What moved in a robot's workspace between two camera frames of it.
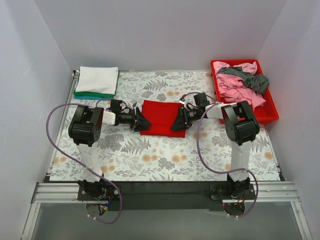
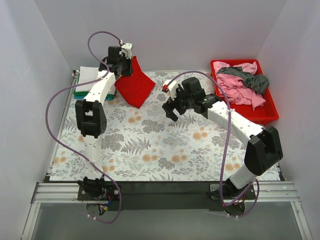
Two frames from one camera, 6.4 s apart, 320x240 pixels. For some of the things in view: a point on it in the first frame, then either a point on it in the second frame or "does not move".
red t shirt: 162,116 → 136,87
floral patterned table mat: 162,126 does not move
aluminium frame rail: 67,193 does not move
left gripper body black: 135,119 → 126,67
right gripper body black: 185,116 → 175,104
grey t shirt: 257,82 does not move
